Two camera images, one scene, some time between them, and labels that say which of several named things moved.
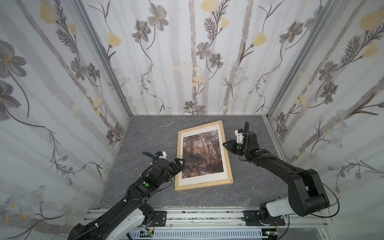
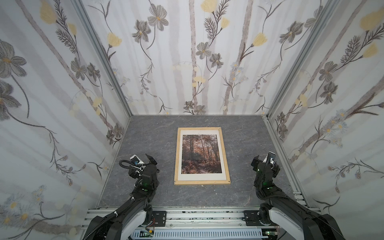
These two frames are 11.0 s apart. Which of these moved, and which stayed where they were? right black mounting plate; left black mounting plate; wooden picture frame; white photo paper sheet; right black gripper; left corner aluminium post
Moved: wooden picture frame; right black gripper
Stayed: left black mounting plate; white photo paper sheet; right black mounting plate; left corner aluminium post
